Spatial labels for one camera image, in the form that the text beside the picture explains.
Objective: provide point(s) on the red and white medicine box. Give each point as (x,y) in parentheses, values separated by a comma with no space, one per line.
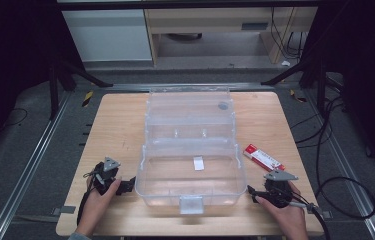
(262,158)

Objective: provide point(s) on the white cabinet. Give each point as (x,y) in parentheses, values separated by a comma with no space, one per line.
(108,35)

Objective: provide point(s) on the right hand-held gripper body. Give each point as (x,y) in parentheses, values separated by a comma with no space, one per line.
(278,190)

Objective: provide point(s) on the black metal stand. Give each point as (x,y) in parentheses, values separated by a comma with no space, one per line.
(53,90)
(321,83)

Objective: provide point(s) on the yellow and black tape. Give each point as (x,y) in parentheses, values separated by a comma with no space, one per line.
(297,96)
(87,98)

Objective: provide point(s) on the person's left hand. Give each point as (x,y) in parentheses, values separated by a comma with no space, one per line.
(96,210)

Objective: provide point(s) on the person's right hand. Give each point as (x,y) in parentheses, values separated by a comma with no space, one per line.
(291,220)

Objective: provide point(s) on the metal floor rail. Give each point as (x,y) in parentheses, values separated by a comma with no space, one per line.
(348,173)
(25,173)

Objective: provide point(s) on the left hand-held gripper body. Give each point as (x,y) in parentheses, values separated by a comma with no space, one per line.
(103,176)

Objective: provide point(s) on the clear plastic storage box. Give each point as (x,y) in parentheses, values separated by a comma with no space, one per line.
(161,186)

